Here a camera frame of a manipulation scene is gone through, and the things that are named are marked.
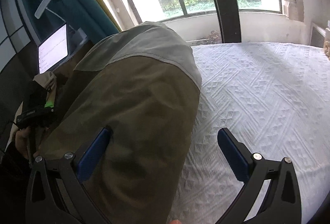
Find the olive green jacket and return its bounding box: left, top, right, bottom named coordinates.
left=40, top=22, right=201, bottom=223

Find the person left hand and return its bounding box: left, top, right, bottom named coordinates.
left=15, top=127, right=30, bottom=159

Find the white bed cover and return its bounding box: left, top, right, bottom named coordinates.
left=168, top=43, right=329, bottom=223

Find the dried potted plant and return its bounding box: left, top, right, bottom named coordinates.
left=206, top=30, right=222, bottom=44

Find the glowing tablet screen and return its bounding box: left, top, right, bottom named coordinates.
left=38, top=24, right=69, bottom=74

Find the person right hand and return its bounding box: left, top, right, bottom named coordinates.
left=170, top=219, right=182, bottom=224

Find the white bar lamp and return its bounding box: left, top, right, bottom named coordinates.
left=34, top=0, right=75, bottom=32

